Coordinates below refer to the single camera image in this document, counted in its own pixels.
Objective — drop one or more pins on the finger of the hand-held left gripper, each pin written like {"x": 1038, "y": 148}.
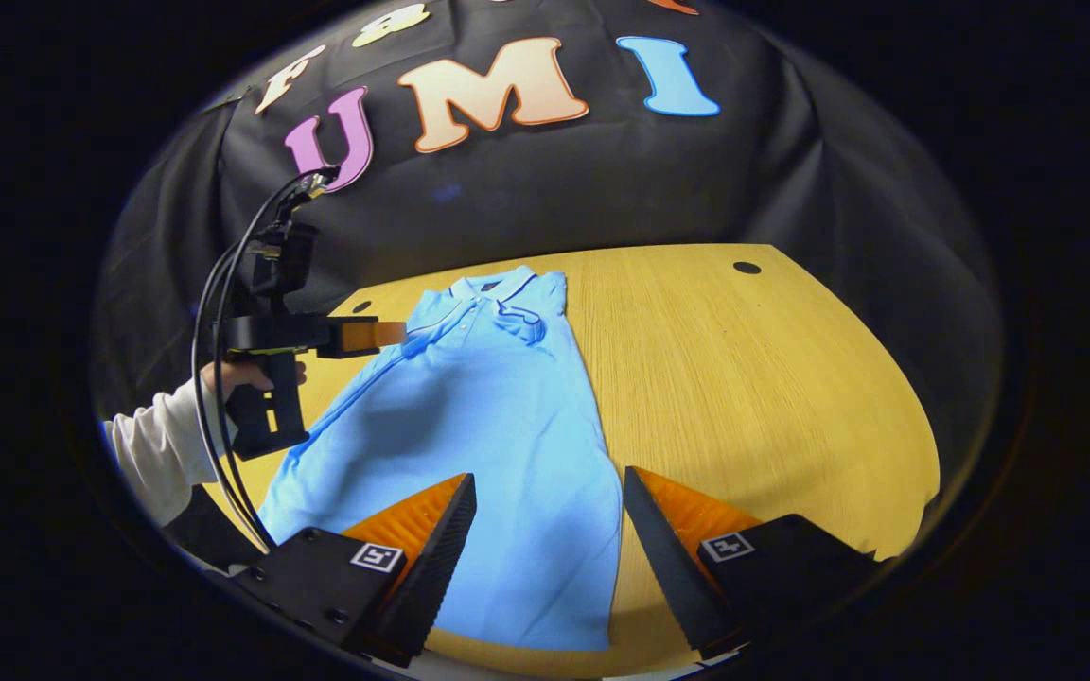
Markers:
{"x": 370, "y": 336}

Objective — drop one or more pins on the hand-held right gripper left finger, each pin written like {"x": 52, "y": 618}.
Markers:
{"x": 431, "y": 577}

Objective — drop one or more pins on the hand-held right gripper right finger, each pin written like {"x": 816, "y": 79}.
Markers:
{"x": 677, "y": 572}

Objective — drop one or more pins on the light blue polo T-shirt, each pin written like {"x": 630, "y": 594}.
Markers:
{"x": 488, "y": 426}

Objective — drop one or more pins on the black backdrop cloth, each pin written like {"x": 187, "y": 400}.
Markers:
{"x": 602, "y": 180}

